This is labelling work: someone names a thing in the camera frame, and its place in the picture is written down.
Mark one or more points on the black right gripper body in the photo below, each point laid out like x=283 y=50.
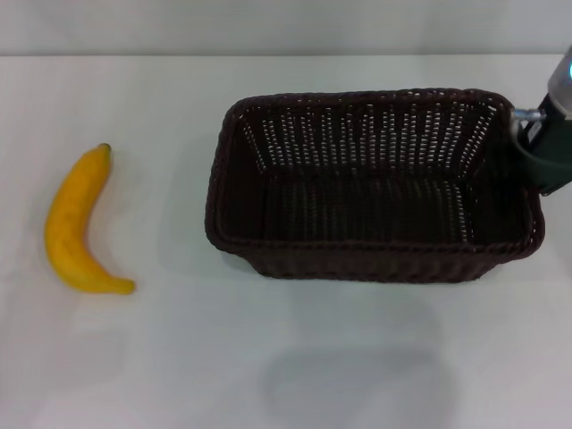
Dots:
x=556 y=129

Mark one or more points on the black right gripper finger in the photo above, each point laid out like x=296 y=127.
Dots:
x=552 y=172

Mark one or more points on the black woven rectangular basket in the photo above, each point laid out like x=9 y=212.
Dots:
x=357 y=263

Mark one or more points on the yellow banana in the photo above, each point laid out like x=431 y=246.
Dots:
x=67 y=223

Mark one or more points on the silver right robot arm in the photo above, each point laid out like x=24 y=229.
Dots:
x=562 y=80

